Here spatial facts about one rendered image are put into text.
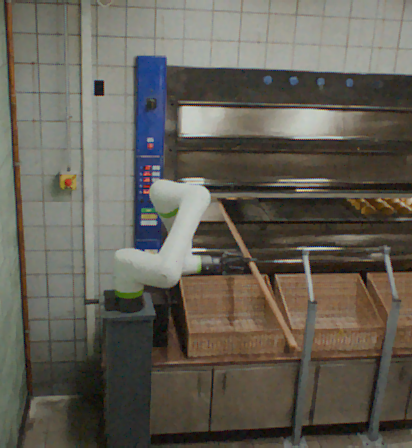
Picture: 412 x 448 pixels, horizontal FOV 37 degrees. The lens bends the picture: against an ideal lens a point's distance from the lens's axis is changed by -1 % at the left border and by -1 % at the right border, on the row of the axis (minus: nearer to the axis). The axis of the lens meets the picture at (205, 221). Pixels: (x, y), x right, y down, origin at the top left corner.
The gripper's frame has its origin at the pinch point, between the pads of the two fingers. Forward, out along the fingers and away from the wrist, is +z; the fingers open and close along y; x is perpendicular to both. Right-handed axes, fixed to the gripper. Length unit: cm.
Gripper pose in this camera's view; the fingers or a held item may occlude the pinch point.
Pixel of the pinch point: (250, 263)
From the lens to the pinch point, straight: 314.8
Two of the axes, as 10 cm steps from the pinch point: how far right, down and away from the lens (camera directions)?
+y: -0.5, 9.4, 3.4
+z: 9.9, 0.0, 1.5
